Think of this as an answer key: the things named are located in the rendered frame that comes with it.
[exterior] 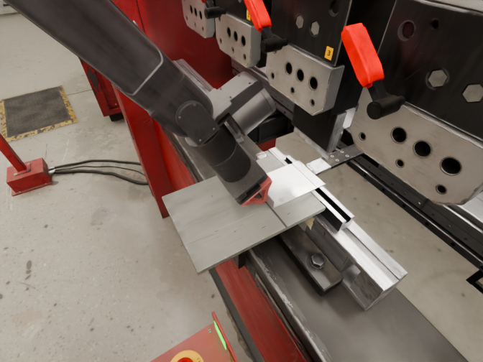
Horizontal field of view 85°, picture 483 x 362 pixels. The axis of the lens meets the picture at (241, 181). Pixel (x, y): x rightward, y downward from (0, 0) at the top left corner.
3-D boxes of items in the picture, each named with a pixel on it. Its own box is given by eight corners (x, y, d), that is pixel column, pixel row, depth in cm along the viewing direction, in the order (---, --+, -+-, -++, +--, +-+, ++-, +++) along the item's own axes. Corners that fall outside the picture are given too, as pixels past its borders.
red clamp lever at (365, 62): (345, 21, 25) (384, 115, 25) (375, 15, 27) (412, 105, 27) (333, 34, 27) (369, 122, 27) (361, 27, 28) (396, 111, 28)
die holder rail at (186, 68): (172, 84, 113) (168, 61, 106) (186, 80, 115) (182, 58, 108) (227, 148, 82) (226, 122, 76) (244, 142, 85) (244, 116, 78)
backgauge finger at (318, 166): (292, 159, 62) (295, 142, 58) (369, 128, 71) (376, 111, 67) (327, 193, 55) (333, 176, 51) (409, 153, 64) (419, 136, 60)
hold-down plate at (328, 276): (242, 195, 69) (242, 187, 67) (259, 187, 71) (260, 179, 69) (320, 297, 51) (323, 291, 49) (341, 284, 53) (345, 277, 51)
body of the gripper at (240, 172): (239, 144, 49) (221, 118, 43) (270, 178, 43) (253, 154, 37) (212, 166, 49) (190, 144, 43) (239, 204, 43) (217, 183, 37)
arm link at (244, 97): (148, 87, 34) (171, 118, 28) (217, 27, 34) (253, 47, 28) (199, 141, 43) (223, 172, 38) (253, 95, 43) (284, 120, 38)
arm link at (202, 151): (175, 128, 37) (190, 149, 34) (212, 95, 37) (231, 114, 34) (200, 154, 43) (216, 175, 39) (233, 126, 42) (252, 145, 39)
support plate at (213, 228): (162, 200, 53) (161, 196, 52) (272, 157, 62) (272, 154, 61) (198, 275, 42) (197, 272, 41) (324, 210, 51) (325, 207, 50)
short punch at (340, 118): (290, 133, 53) (297, 88, 47) (297, 130, 54) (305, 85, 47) (323, 161, 47) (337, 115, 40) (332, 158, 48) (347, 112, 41)
